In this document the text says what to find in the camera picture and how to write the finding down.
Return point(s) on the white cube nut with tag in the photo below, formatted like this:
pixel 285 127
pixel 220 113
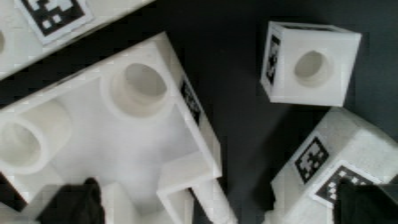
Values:
pixel 308 63

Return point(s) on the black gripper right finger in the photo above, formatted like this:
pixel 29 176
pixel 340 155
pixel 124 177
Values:
pixel 367 204

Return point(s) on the white chair seat part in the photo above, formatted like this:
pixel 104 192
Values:
pixel 113 126

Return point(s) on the white chair leg with tag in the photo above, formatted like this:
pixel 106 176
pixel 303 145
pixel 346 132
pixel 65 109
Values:
pixel 348 152

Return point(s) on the white chair back frame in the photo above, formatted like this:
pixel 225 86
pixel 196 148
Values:
pixel 44 23

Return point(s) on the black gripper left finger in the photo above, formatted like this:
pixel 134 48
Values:
pixel 76 205

